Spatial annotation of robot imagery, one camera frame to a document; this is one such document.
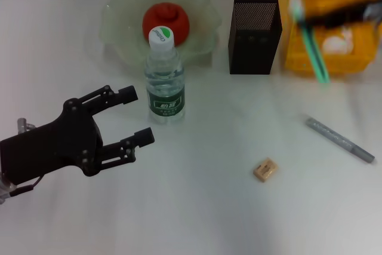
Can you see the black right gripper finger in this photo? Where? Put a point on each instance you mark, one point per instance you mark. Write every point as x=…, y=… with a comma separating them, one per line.
x=340, y=21
x=337, y=13

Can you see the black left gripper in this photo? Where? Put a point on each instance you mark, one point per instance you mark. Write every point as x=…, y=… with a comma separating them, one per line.
x=53, y=147

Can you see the white paper ball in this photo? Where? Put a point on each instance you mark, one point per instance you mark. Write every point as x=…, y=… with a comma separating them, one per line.
x=334, y=44

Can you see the clear green-label water bottle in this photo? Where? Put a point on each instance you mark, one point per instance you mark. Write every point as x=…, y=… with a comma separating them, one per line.
x=165, y=102

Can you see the mint green utility knife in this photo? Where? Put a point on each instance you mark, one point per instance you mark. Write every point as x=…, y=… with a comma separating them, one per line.
x=313, y=52

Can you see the grey marker pen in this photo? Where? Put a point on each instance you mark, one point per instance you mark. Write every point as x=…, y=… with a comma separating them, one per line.
x=337, y=138

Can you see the small tan eraser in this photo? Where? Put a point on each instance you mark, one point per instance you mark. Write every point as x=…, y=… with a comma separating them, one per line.
x=265, y=170

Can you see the black mesh pen holder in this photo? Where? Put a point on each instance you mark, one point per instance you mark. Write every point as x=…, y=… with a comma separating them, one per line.
x=253, y=55

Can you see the green glass fruit plate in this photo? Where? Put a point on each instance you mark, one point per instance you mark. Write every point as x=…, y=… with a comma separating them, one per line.
x=206, y=19

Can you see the yellow plastic bin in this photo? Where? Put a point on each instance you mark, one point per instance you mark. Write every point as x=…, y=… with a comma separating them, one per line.
x=301, y=61

